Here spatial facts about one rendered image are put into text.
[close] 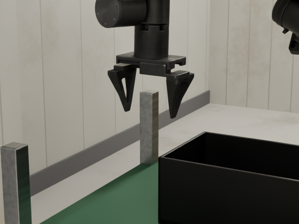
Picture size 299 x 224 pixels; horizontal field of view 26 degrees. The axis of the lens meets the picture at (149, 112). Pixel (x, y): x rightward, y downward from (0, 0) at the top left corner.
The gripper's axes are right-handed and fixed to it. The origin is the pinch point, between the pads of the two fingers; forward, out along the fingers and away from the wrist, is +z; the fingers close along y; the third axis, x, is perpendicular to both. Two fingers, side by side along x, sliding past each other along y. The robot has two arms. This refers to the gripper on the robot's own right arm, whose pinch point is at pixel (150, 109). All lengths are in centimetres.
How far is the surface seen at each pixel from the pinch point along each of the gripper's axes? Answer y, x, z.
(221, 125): -138, 381, 106
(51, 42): -177, 209, 24
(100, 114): -177, 261, 78
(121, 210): -1.8, -5.8, 16.5
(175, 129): -165, 352, 107
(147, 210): 2.1, -4.0, 16.4
